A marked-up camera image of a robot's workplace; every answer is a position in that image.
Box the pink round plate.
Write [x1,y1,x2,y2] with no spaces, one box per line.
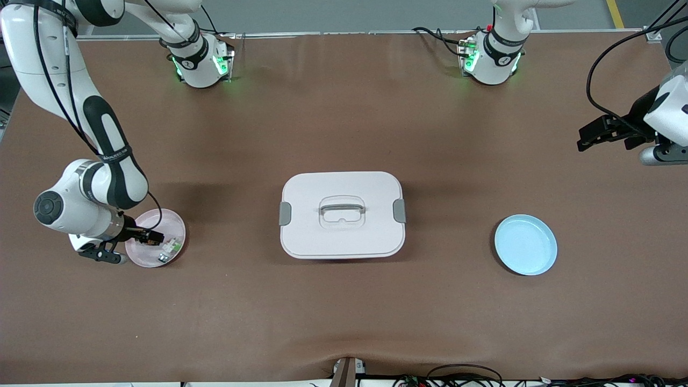
[125,208,187,268]

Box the brown table mat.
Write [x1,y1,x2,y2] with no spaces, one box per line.
[0,31,688,383]

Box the light blue round plate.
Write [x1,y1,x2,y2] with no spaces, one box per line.
[494,214,558,276]

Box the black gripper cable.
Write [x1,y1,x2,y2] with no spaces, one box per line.
[32,0,163,233]
[586,0,688,139]

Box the white lidded storage box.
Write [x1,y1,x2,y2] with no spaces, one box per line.
[278,171,407,260]

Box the black arm base cable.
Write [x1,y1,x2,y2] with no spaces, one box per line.
[411,26,476,57]
[199,4,233,38]

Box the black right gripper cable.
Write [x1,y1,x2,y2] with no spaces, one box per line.
[32,0,163,233]

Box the black looped cable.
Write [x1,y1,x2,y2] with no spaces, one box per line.
[426,364,504,387]

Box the silver table edge rail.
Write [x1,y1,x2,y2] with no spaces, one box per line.
[75,30,654,40]

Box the black right arm base cable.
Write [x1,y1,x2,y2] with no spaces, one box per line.
[199,4,233,38]

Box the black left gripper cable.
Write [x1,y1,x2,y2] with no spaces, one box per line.
[586,0,688,139]

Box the tangled cable bundle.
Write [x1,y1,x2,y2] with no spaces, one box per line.
[392,371,688,387]

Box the metal bracket post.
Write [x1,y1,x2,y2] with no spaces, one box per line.
[331,356,366,387]

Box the black left arm base cable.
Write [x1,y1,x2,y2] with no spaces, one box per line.
[411,26,476,57]

